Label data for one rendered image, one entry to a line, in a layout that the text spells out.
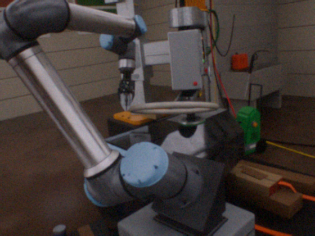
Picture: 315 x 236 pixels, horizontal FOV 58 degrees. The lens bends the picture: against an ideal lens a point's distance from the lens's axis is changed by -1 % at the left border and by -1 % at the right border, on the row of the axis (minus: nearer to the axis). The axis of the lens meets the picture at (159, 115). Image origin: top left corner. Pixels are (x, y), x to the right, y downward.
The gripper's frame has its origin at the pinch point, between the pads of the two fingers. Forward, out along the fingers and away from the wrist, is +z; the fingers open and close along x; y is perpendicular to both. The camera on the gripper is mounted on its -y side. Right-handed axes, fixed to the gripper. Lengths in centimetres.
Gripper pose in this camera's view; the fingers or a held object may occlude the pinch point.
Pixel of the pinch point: (126, 108)
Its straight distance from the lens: 149.5
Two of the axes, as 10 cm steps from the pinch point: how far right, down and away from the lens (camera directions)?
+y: 2.6, -1.1, -9.6
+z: 0.1, 9.9, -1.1
